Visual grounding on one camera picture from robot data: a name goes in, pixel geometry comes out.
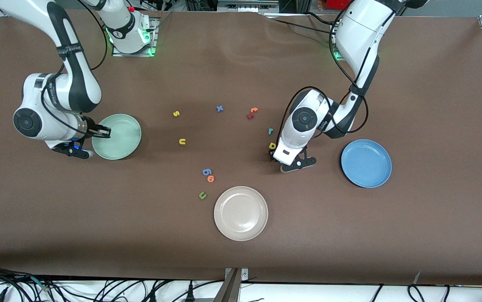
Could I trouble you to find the green plate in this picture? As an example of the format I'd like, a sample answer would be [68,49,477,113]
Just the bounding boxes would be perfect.
[92,114,142,160]

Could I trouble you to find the looped black floor cable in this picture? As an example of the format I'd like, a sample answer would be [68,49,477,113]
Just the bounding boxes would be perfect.
[407,284,425,302]

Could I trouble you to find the grey equipment box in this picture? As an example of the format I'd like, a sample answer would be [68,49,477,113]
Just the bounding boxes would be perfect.
[217,0,280,12]

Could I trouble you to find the long black base cable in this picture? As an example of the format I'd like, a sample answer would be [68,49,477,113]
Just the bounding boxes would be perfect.
[264,15,338,37]

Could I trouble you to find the short black base cable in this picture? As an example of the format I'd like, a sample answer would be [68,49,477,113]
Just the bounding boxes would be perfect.
[306,11,336,26]

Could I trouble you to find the brown table cover sheet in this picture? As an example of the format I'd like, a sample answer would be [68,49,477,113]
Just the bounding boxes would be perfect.
[0,8,482,286]

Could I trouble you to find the beige plate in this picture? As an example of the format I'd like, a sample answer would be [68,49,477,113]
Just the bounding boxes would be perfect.
[214,186,269,242]

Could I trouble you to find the blue plate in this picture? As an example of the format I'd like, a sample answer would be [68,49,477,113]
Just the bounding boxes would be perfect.
[341,139,392,188]

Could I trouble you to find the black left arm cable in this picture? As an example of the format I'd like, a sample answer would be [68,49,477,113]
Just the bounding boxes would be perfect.
[280,8,369,145]

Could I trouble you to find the aluminium profile post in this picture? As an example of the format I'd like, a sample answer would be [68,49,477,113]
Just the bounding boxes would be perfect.
[212,268,242,302]

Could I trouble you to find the small metal bracket plate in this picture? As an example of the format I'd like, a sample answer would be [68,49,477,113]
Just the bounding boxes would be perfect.
[224,268,249,281]

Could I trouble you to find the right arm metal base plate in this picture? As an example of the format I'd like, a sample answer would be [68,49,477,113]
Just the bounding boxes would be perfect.
[112,18,160,57]

